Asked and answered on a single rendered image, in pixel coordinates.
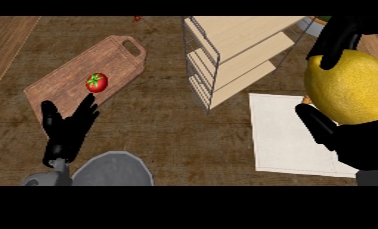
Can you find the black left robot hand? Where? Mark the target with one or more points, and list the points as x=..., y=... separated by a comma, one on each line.
x=66, y=133

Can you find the yellow lemon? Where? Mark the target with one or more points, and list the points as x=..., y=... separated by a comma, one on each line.
x=344, y=88

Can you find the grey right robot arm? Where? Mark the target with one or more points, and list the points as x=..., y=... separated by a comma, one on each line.
x=366, y=177

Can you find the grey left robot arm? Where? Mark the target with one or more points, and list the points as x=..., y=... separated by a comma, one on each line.
x=88, y=173

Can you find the white placemat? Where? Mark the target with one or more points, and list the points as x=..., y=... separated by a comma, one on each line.
x=289, y=136

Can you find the red tomato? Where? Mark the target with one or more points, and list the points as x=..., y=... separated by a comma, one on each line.
x=96, y=82

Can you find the brown wooden cutting board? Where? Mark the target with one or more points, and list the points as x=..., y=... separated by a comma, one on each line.
x=82, y=76

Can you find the small red object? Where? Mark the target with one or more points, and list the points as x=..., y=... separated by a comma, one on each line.
x=137, y=18

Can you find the green object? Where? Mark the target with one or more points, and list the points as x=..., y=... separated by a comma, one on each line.
x=323, y=18

